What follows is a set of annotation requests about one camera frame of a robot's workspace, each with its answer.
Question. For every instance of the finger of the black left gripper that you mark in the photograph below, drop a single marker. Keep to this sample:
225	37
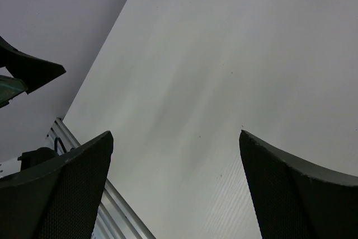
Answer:
34	72

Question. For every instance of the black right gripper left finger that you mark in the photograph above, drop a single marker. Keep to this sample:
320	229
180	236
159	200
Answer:
58	198

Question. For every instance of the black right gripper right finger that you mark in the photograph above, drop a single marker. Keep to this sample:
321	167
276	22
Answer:
294	198

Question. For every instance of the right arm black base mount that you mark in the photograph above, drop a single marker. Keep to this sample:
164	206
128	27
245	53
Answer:
32	158

